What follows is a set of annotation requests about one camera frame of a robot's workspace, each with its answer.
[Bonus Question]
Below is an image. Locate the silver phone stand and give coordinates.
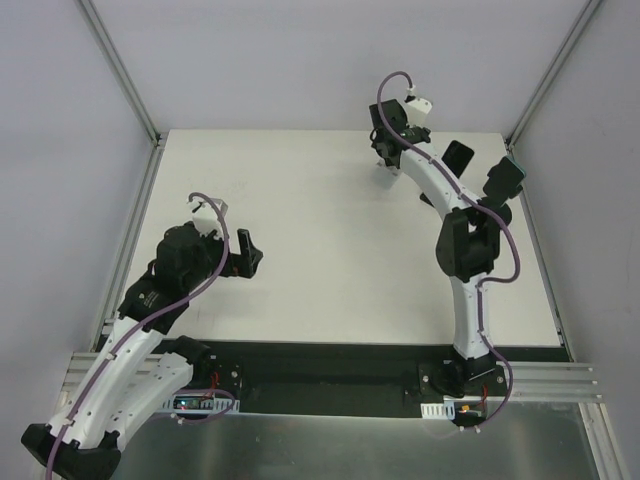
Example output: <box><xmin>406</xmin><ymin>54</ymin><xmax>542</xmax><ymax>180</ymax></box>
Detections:
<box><xmin>375</xmin><ymin>160</ymin><xmax>400</xmax><ymax>190</ymax></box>

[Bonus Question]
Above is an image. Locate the black round phone stand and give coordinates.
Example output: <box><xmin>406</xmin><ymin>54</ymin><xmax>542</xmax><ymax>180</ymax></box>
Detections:
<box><xmin>479</xmin><ymin>190</ymin><xmax>513</xmax><ymax>226</ymax></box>

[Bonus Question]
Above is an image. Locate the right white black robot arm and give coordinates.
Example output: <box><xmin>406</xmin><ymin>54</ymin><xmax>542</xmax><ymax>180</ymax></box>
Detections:
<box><xmin>369</xmin><ymin>100</ymin><xmax>500</xmax><ymax>395</ymax></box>

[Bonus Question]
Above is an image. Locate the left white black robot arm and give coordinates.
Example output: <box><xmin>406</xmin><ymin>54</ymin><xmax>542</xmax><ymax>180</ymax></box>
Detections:
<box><xmin>21</xmin><ymin>221</ymin><xmax>263</xmax><ymax>479</ymax></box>

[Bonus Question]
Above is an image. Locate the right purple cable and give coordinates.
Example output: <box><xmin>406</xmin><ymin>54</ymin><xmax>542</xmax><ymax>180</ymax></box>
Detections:
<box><xmin>375</xmin><ymin>71</ymin><xmax>523</xmax><ymax>434</ymax></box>

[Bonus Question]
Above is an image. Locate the purple cable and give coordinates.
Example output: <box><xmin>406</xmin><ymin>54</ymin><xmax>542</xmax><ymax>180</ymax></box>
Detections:
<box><xmin>44</xmin><ymin>191</ymin><xmax>238</xmax><ymax>480</ymax></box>
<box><xmin>375</xmin><ymin>71</ymin><xmax>523</xmax><ymax>434</ymax></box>

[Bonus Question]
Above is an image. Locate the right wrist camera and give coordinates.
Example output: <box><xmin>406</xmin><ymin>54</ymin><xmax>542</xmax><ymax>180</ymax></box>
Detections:
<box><xmin>403</xmin><ymin>86</ymin><xmax>433</xmax><ymax>127</ymax></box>

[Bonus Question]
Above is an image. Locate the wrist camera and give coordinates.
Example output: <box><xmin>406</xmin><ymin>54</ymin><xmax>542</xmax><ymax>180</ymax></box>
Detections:
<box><xmin>403</xmin><ymin>86</ymin><xmax>433</xmax><ymax>127</ymax></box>
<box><xmin>188</xmin><ymin>198</ymin><xmax>222</xmax><ymax>240</ymax></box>

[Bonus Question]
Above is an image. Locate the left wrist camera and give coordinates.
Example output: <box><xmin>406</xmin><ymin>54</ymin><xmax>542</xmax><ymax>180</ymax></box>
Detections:
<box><xmin>188</xmin><ymin>198</ymin><xmax>222</xmax><ymax>240</ymax></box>

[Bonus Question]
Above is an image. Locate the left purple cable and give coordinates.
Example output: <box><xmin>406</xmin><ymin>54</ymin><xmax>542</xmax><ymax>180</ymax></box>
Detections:
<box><xmin>44</xmin><ymin>191</ymin><xmax>238</xmax><ymax>480</ymax></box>

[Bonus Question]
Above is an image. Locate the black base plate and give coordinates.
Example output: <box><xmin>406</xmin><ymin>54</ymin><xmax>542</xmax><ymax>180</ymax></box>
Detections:
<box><xmin>94</xmin><ymin>339</ymin><xmax>574</xmax><ymax>418</ymax></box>

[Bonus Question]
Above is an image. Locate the left white cable duct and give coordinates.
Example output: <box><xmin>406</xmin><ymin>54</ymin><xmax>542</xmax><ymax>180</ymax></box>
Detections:
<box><xmin>157</xmin><ymin>396</ymin><xmax>240</xmax><ymax>415</ymax></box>

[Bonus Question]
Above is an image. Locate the white cable duct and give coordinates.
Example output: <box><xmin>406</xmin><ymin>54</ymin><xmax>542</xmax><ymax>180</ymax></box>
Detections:
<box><xmin>420</xmin><ymin>402</ymin><xmax>456</xmax><ymax>421</ymax></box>
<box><xmin>157</xmin><ymin>396</ymin><xmax>240</xmax><ymax>415</ymax></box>

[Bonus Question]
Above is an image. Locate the right aluminium frame post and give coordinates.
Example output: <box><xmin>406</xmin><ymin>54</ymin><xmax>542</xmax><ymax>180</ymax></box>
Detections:
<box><xmin>504</xmin><ymin>0</ymin><xmax>605</xmax><ymax>152</ymax></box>

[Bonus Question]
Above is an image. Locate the aluminium frame post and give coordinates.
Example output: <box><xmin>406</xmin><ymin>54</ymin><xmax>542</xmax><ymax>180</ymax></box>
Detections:
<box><xmin>504</xmin><ymin>0</ymin><xmax>605</xmax><ymax>152</ymax></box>
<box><xmin>76</xmin><ymin>0</ymin><xmax>162</xmax><ymax>147</ymax></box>

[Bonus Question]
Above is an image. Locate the right white cable duct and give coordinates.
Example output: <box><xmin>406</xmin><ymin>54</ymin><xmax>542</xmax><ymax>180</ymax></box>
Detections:
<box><xmin>420</xmin><ymin>402</ymin><xmax>456</xmax><ymax>421</ymax></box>

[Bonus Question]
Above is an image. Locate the left aluminium frame post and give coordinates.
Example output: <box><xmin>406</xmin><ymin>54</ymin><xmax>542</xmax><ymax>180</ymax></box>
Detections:
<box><xmin>76</xmin><ymin>0</ymin><xmax>162</xmax><ymax>147</ymax></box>

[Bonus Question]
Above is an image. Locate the aluminium rail right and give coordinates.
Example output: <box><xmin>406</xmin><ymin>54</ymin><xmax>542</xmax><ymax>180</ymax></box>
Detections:
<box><xmin>511</xmin><ymin>362</ymin><xmax>604</xmax><ymax>403</ymax></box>

